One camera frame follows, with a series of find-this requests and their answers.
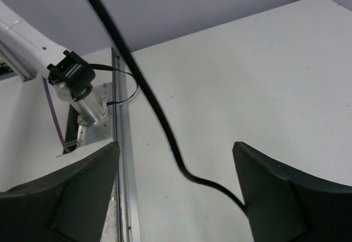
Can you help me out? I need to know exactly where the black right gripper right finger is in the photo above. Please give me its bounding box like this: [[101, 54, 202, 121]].
[[232, 142, 351, 241]]

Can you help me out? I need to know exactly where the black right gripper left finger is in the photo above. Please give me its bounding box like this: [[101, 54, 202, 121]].
[[1, 142, 120, 241]]

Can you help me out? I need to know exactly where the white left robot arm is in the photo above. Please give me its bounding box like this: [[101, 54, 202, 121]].
[[1, 3, 107, 127]]

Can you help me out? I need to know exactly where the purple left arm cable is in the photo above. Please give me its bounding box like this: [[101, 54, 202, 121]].
[[41, 77, 71, 153]]

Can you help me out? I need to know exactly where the left aluminium base plate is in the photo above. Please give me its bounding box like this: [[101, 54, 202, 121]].
[[63, 82, 112, 154]]

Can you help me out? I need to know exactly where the aluminium table rail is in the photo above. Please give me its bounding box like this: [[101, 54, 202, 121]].
[[111, 48, 141, 241]]

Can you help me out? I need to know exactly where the thin black left base wire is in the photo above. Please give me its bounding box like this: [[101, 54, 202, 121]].
[[89, 63, 138, 106]]

